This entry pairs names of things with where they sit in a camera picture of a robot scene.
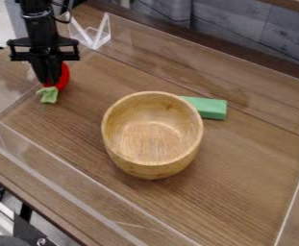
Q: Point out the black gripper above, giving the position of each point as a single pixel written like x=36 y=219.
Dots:
x=24 y=51

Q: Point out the red plush strawberry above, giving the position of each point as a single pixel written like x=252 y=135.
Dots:
x=49 y=92

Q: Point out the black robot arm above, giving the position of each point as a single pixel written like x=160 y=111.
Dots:
x=40 y=22

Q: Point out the wooden bowl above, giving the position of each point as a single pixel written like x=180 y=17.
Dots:
x=152 y=132

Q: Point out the green sponge block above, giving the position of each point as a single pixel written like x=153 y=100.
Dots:
x=210 y=108

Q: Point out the black clamp base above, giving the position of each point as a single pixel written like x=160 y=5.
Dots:
x=18 y=233

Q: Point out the clear acrylic tray enclosure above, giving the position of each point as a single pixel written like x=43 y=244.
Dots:
x=235 y=197

